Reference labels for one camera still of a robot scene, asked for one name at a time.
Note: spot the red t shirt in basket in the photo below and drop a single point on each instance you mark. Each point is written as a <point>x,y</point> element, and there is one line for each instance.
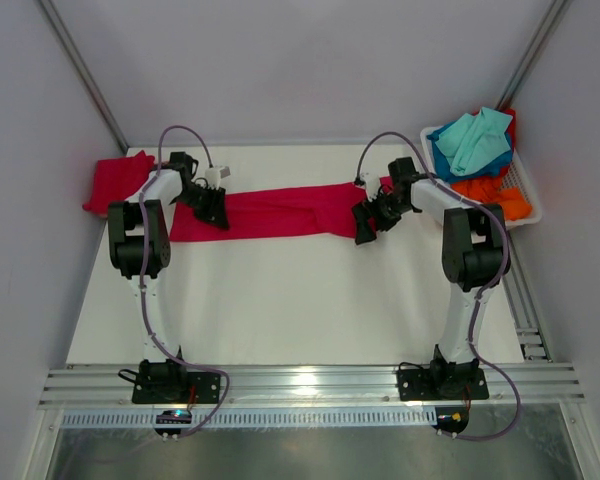
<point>511,129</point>

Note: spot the blue t shirt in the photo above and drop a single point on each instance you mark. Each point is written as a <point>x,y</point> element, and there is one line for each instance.
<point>439,165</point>

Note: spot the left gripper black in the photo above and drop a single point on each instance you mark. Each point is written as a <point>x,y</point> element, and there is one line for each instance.
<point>215,213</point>

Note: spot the left aluminium corner post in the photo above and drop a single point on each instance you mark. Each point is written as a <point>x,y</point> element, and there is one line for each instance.
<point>61,32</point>

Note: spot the aluminium corner post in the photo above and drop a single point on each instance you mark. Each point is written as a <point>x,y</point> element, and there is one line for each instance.
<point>61,32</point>
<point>533,51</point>

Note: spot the right aluminium corner post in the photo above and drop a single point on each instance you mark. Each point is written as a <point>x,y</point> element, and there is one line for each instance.
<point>533,51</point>

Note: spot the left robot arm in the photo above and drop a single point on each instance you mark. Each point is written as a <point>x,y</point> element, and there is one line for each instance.
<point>140,249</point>

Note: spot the folded red t shirt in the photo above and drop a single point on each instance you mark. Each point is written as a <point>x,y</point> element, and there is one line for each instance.
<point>117,179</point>

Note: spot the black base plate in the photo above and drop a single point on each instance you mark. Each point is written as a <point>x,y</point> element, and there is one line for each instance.
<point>191,387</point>
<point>441,381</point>

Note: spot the left black connector board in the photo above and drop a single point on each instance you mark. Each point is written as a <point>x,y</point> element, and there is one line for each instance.
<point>171,423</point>

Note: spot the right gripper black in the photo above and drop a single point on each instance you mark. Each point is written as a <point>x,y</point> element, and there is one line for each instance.
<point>363,232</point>

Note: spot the right black connector board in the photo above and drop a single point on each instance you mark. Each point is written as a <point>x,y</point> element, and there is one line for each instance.
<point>450,422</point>

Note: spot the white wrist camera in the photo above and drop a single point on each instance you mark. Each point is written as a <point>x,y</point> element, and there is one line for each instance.
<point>215,175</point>
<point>371,184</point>

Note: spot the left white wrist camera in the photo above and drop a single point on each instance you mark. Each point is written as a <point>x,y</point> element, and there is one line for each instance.
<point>215,175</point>

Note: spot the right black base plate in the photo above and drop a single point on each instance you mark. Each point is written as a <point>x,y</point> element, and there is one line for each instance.
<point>441,381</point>

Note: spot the turquoise t shirt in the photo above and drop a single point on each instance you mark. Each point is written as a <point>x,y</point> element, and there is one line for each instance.
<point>474,140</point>

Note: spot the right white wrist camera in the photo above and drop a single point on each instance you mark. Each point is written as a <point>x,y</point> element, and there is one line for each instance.
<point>371,184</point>

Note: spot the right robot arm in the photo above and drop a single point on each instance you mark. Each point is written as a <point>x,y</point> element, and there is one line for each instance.
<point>474,257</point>

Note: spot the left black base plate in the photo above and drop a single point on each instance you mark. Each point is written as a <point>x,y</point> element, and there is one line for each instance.
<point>191,387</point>

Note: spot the slotted white cable duct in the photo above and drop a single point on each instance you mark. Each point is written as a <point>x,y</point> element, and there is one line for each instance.
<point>258,418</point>

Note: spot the black connector board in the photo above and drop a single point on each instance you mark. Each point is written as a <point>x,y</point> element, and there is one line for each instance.
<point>450,422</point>
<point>171,423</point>

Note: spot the magenta t shirt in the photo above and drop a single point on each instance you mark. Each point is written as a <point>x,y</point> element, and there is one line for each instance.
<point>276,213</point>

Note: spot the aluminium front rail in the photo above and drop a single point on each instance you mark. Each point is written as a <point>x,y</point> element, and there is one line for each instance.
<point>93,386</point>

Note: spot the white plastic basket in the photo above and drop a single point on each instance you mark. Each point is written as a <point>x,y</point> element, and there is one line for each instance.
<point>516,177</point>

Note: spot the orange t shirt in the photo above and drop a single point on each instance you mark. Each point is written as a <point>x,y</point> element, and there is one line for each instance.
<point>489,190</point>

